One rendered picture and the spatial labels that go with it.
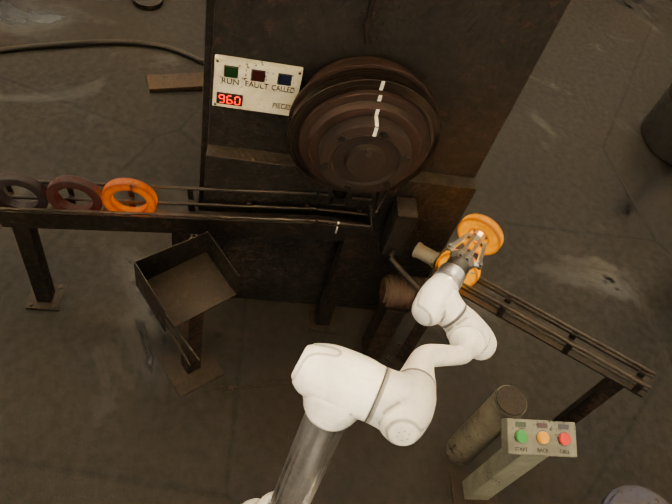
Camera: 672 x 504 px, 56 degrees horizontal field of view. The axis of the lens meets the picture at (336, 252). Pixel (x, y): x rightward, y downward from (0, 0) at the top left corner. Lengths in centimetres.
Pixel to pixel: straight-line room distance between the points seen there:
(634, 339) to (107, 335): 247
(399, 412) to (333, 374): 16
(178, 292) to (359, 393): 95
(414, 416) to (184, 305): 101
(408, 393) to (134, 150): 234
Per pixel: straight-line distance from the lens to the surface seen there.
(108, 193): 227
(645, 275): 379
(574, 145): 427
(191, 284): 217
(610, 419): 317
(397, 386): 140
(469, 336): 188
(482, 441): 251
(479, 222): 209
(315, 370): 139
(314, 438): 152
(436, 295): 187
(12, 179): 234
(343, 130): 182
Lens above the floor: 242
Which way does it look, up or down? 52 degrees down
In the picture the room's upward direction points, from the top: 18 degrees clockwise
